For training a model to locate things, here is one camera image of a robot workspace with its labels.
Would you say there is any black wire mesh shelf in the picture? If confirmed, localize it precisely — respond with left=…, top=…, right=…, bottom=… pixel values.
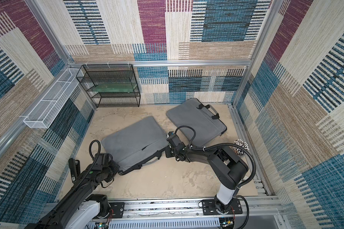
left=76, top=64, right=141, bottom=108

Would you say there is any grey zippered laptop sleeve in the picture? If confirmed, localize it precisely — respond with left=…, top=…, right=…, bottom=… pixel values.
left=101, top=116, right=168, bottom=176

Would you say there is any black tool at left wall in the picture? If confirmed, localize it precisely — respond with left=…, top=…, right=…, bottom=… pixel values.
left=68, top=158, right=81, bottom=183

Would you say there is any green board on shelf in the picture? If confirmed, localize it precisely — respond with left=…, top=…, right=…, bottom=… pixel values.
left=88, top=83, right=137, bottom=93

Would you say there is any cup of coloured pencils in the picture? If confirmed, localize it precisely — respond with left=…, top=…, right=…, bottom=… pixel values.
left=232, top=139, right=249, bottom=156

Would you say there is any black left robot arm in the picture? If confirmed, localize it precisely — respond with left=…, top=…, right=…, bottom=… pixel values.
left=26, top=140, right=119, bottom=229

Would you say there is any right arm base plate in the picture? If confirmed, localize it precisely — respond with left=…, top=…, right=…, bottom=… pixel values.
left=198, top=198, right=243, bottom=215

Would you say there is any grey laptop bag with handles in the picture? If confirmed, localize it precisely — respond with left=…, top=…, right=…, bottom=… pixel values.
left=166, top=98, right=227, bottom=147

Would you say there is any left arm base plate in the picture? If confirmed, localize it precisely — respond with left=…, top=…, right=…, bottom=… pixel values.
left=105, top=202, right=125, bottom=219

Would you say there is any white wire mesh basket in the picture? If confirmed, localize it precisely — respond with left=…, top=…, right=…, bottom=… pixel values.
left=24, top=68, right=78, bottom=129

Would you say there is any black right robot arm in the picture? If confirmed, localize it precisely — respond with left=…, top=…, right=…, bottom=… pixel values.
left=166, top=126, right=257, bottom=215

